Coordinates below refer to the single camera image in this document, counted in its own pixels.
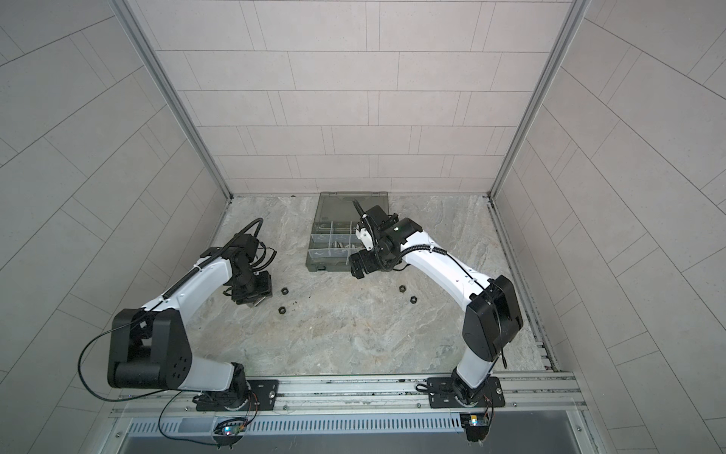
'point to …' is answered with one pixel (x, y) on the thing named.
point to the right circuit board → (474, 420)
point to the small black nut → (285, 290)
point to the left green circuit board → (231, 429)
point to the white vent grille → (371, 423)
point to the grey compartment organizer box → (334, 237)
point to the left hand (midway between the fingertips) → (274, 289)
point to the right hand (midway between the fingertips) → (364, 268)
